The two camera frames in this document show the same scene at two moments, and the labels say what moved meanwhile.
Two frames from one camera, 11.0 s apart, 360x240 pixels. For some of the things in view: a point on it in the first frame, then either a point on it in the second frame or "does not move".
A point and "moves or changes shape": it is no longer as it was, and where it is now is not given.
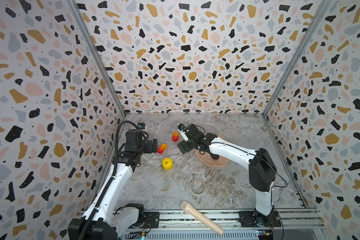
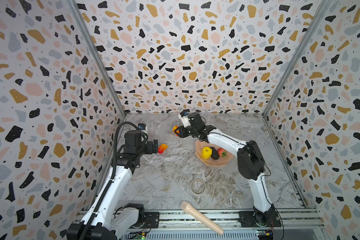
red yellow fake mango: x=175 y=136 -> x=174 y=128
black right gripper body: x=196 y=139 -> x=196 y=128
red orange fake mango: x=162 y=148 does not move
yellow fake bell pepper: x=167 y=163 moves or changes shape
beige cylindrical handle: x=185 y=206 does not move
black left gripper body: x=147 y=148 does not move
